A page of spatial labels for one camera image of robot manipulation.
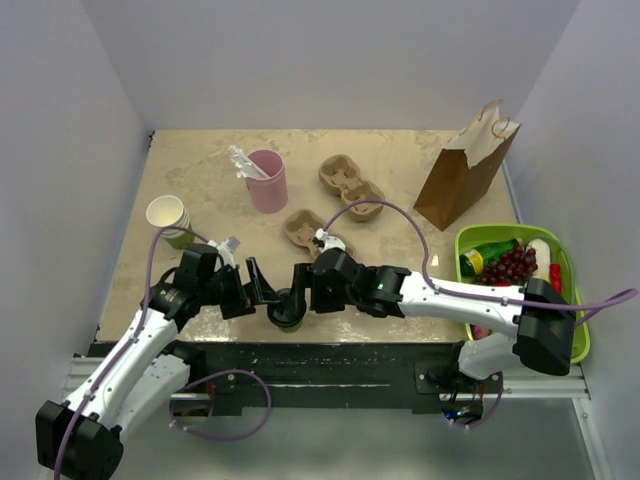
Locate wrapped white straws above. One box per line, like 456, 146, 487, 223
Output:
229, 145, 270, 180

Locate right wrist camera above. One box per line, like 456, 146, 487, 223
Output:
313, 228, 346, 254

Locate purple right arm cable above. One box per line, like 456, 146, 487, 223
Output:
324, 199, 639, 314

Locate green bottle yellow label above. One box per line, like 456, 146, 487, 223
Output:
458, 238, 523, 277

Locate red chili pepper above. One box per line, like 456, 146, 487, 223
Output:
549, 263, 563, 295

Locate brown paper bag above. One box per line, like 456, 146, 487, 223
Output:
414, 98, 521, 231

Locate black table front rail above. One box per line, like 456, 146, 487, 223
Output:
89, 340, 501, 416

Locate red grape bunch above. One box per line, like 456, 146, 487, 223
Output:
475, 247, 538, 286

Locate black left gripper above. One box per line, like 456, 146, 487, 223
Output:
198, 257, 280, 320

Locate green plastic basket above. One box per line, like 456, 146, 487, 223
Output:
454, 223, 591, 364

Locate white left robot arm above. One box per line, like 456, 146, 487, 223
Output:
35, 244, 280, 479

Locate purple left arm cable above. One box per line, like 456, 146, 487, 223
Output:
52, 227, 216, 480

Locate white radish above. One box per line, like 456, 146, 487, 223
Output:
527, 238, 551, 281

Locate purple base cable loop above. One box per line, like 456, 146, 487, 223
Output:
168, 369, 274, 442

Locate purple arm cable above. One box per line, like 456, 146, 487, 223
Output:
52, 227, 216, 480
324, 199, 639, 314

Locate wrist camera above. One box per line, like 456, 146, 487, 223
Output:
207, 236, 240, 267
313, 228, 346, 254

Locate green paper coffee cup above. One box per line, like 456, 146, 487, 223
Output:
278, 323, 302, 333

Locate cardboard two-cup carrier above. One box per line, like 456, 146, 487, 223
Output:
283, 209, 356, 260

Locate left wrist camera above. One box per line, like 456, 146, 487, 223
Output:
207, 236, 240, 267

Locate black cup lid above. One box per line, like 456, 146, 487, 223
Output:
267, 288, 306, 327

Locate pink cylindrical container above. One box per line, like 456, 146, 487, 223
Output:
245, 150, 288, 214

